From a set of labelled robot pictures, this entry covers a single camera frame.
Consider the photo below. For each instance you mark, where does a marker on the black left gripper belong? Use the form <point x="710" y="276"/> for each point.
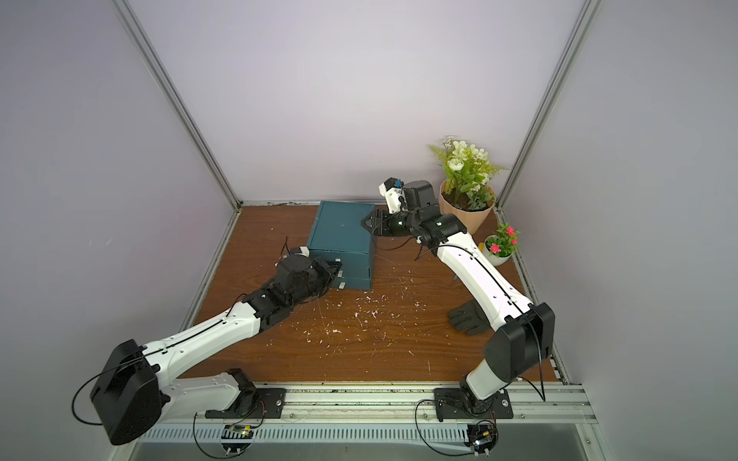
<point x="323" y="269"/>

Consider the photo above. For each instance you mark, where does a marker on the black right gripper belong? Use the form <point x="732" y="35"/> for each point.
<point x="386" y="222"/>

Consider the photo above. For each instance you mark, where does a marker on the teal drawer cabinet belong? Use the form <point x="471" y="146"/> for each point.
<point x="337" y="235"/>

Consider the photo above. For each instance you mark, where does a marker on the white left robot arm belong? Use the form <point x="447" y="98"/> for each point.
<point x="142" y="385"/>

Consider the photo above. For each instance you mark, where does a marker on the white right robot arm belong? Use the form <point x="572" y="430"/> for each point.
<point x="522" y="336"/>

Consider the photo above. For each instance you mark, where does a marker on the beige ribbed flower pot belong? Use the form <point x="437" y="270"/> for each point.
<point x="472" y="220"/>

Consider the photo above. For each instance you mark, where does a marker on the green plant white flowers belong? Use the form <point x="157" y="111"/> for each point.
<point x="468" y="172"/>

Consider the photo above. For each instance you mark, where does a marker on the small white pot pink flowers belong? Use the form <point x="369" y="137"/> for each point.
<point x="499" y="247"/>

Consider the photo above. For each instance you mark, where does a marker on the black green work glove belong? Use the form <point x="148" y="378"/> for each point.
<point x="469" y="318"/>

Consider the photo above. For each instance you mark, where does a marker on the left small circuit board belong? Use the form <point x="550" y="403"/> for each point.
<point x="235" y="439"/>

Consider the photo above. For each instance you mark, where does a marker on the small circuit board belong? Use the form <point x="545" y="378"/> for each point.
<point x="482" y="437"/>
<point x="235" y="439"/>

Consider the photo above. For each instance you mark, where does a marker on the right small circuit board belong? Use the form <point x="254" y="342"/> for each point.
<point x="482" y="437"/>

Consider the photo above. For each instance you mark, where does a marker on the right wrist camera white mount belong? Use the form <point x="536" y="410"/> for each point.
<point x="392" y="191"/>

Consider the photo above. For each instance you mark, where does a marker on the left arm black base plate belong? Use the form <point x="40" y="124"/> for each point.
<point x="265" y="403"/>

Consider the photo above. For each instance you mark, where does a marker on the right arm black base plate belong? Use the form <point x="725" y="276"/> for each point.
<point x="457" y="403"/>

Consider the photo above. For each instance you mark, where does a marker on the aluminium corner post left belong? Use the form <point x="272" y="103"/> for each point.
<point x="134" y="28"/>

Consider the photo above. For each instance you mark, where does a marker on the aluminium corner post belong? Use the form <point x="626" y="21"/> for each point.
<point x="134" y="28"/>
<point x="549" y="98"/>

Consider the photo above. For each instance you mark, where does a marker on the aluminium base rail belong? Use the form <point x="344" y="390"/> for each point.
<point x="390" y="403"/>

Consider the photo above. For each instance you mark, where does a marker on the aluminium corner post right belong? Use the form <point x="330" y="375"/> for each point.
<point x="549" y="98"/>

